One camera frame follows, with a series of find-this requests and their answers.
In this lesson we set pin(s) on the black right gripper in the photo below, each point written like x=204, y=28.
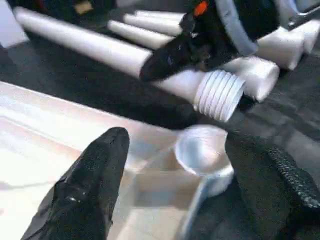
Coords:
x=205, y=22

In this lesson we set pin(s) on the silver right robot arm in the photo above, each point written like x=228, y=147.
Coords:
x=262, y=17

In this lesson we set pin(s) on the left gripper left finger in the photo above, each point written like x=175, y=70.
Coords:
x=82, y=200

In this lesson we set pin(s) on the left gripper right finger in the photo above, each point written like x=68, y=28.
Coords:
x=307, y=192

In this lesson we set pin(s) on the black mat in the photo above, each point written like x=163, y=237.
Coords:
x=287, y=112

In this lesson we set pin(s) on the white plastic table top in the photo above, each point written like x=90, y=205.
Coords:
x=37, y=137

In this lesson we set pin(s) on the white plastic table leg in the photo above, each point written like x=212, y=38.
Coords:
x=255, y=77
x=75, y=37
x=280, y=50
x=310, y=35

